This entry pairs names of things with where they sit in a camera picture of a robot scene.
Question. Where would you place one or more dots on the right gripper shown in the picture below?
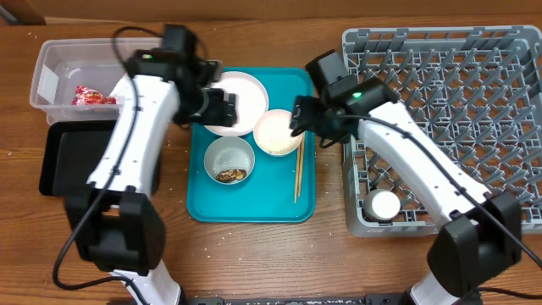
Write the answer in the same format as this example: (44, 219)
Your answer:
(307, 113)

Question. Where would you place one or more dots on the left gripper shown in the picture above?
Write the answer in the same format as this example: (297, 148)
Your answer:
(222, 111)

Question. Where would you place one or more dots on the pink bowl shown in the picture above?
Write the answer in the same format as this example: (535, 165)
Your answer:
(275, 114)

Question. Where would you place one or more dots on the small white cup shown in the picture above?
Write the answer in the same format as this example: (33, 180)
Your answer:
(381, 205)

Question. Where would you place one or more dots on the white tissue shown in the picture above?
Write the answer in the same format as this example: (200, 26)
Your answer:
(121, 89)

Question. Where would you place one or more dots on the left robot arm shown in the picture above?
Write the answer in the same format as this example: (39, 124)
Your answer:
(114, 224)

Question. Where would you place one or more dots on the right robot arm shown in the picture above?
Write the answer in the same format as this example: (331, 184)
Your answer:
(480, 233)

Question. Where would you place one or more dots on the grey dishwasher rack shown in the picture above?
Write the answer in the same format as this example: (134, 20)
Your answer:
(475, 91)

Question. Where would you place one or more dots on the right wooden chopstick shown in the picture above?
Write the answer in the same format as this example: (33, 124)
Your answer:
(301, 151)

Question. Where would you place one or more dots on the large white plate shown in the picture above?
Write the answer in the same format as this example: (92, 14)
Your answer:
(251, 102)

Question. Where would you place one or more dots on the grey bowl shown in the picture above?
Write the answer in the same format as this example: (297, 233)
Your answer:
(229, 153)

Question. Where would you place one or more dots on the food scraps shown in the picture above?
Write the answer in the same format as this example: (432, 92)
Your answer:
(231, 175)

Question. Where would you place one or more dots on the teal serving tray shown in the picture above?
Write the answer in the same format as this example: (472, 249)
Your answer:
(266, 195)

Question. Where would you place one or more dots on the red snack wrapper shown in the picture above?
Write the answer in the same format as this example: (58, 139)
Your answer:
(87, 96)

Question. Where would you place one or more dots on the clear plastic bin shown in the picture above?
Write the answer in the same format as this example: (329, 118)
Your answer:
(64, 65)

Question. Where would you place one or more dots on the black tray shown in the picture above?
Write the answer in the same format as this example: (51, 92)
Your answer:
(72, 152)

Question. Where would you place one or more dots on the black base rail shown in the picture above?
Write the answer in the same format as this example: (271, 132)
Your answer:
(368, 299)

